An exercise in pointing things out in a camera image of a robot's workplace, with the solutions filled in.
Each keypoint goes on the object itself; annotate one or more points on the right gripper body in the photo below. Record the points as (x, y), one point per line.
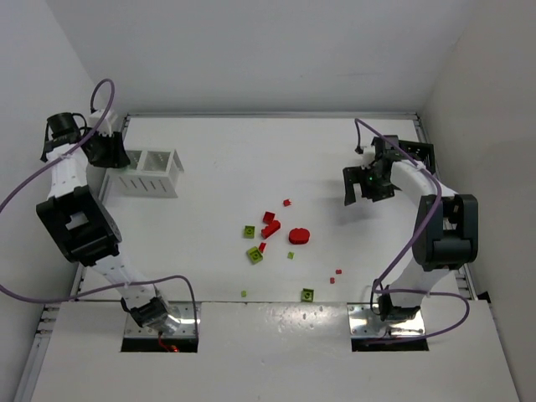
(361, 180)

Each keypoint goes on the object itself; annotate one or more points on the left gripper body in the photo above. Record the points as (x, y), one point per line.
(107, 152)

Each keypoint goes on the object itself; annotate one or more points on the red oval lego piece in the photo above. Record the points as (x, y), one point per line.
(299, 236)

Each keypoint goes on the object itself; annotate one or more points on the red long lego brick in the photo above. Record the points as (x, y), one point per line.
(270, 229)

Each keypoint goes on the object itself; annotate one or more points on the lime lego brick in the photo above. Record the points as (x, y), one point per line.
(254, 255)
(307, 295)
(249, 232)

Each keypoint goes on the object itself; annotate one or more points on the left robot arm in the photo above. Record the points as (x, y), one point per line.
(79, 223)

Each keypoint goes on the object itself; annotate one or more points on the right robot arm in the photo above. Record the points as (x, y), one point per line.
(445, 235)

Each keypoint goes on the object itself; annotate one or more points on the white two-compartment container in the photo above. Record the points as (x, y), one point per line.
(151, 173)

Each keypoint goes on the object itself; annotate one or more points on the black container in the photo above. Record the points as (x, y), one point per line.
(420, 151)

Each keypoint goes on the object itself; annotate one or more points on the lime lego brick front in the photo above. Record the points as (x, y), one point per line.
(307, 295)

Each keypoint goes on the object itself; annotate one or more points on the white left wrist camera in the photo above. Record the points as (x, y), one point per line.
(109, 122)

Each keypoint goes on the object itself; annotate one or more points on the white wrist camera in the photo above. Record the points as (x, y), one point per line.
(109, 122)
(366, 156)

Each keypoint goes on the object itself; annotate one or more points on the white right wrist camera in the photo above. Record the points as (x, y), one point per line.
(366, 156)

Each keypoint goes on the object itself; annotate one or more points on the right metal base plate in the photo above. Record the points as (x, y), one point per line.
(365, 325)

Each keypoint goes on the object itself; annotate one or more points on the metal base plate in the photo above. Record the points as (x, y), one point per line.
(365, 325)
(179, 324)

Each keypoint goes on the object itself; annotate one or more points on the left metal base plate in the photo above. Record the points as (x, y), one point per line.
(179, 324)

